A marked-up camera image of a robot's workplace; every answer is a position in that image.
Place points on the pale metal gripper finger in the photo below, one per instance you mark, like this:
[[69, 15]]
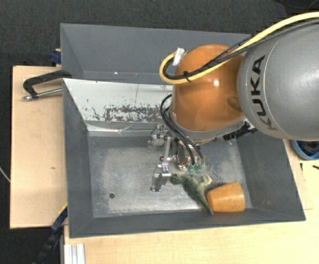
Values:
[[160, 176], [159, 139]]

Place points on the grey metal bin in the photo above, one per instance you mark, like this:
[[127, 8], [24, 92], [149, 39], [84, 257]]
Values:
[[132, 180]]

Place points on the green toy dinosaur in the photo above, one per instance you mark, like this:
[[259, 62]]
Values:
[[193, 187]]

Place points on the orange cup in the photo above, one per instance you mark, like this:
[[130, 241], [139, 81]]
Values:
[[226, 197]]

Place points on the pale wood flat board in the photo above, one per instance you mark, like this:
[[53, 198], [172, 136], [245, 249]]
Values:
[[38, 147]]

